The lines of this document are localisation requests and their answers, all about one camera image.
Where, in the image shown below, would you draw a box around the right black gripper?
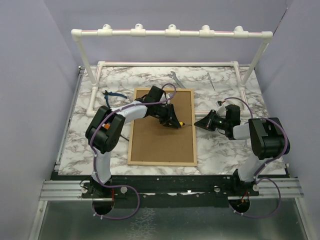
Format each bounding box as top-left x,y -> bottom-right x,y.
194,110 -> 229,132

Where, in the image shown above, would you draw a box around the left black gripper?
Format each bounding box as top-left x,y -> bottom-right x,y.
153,103 -> 182,129

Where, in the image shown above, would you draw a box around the wooden picture frame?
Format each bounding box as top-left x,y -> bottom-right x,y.
127,88 -> 197,167

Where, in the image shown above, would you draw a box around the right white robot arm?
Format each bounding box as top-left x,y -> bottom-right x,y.
194,104 -> 290,196

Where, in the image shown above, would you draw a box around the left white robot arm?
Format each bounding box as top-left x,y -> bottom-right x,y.
85,83 -> 182,198

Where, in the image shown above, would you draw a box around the large grey wrench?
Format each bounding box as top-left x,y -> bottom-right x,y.
168,71 -> 186,89

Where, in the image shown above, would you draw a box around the white PVC pipe rack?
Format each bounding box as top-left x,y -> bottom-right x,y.
71,23 -> 274,117

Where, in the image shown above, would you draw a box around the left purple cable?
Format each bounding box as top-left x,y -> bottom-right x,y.
88,83 -> 177,220

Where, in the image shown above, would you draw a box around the orange handled screwdriver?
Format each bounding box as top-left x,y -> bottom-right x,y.
103,123 -> 129,141

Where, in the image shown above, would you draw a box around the blue handled pliers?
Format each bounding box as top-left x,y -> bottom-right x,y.
103,90 -> 128,109

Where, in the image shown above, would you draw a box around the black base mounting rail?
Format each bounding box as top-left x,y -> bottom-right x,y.
81,175 -> 259,209

